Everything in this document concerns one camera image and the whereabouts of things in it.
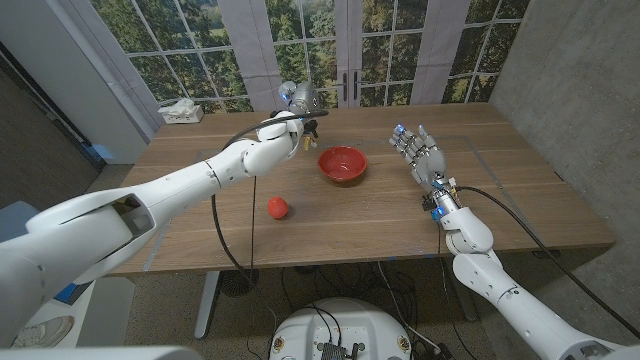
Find dark grey table leg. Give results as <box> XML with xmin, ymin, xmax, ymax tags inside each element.
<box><xmin>444</xmin><ymin>257</ymin><xmax>479</xmax><ymax>323</ymax></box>

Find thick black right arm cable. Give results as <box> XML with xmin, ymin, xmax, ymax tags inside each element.
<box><xmin>455</xmin><ymin>185</ymin><xmax>640</xmax><ymax>339</ymax></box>

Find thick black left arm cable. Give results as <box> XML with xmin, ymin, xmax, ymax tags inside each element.
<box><xmin>209</xmin><ymin>109</ymin><xmax>331</xmax><ymax>351</ymax></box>

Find white table leg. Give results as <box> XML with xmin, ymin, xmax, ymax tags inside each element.
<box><xmin>193</xmin><ymin>270</ymin><xmax>221</xmax><ymax>340</ymax></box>

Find round black floor fan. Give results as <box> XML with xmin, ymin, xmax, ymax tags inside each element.
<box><xmin>219</xmin><ymin>268</ymin><xmax>260</xmax><ymax>298</ymax></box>

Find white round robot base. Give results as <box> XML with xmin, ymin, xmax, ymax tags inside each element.
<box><xmin>268</xmin><ymin>297</ymin><xmax>414</xmax><ymax>360</ymax></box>

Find black floor cable tangle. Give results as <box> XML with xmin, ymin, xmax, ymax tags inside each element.
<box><xmin>279</xmin><ymin>262</ymin><xmax>419</xmax><ymax>314</ymax></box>

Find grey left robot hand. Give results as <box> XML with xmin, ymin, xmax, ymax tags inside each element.
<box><xmin>277</xmin><ymin>79</ymin><xmax>324</xmax><ymax>117</ymax></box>

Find red bowl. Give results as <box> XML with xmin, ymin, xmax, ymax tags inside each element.
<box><xmin>317</xmin><ymin>145</ymin><xmax>369</xmax><ymax>185</ymax></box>

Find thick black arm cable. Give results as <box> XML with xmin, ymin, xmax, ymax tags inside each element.
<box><xmin>209</xmin><ymin>109</ymin><xmax>331</xmax><ymax>351</ymax></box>
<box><xmin>455</xmin><ymin>185</ymin><xmax>640</xmax><ymax>339</ymax></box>

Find white tissue box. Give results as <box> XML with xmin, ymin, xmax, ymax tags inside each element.
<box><xmin>157</xmin><ymin>97</ymin><xmax>205</xmax><ymax>125</ymax></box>

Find red tomato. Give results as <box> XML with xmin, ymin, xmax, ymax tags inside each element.
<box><xmin>267</xmin><ymin>195</ymin><xmax>290</xmax><ymax>220</ymax></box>

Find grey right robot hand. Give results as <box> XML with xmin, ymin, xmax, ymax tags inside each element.
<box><xmin>388</xmin><ymin>123</ymin><xmax>461</xmax><ymax>209</ymax></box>

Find blue grey seat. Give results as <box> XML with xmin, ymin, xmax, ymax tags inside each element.
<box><xmin>0</xmin><ymin>200</ymin><xmax>46</xmax><ymax>244</ymax></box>

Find printed window backdrop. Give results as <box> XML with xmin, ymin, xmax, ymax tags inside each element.
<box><xmin>44</xmin><ymin>0</ymin><xmax>531</xmax><ymax>144</ymax></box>

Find blue black foot pedal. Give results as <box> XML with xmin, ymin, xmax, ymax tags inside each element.
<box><xmin>54</xmin><ymin>282</ymin><xmax>94</xmax><ymax>306</ymax></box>

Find white sneaker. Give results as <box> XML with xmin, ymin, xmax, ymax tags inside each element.
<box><xmin>10</xmin><ymin>314</ymin><xmax>75</xmax><ymax>350</ymax></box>

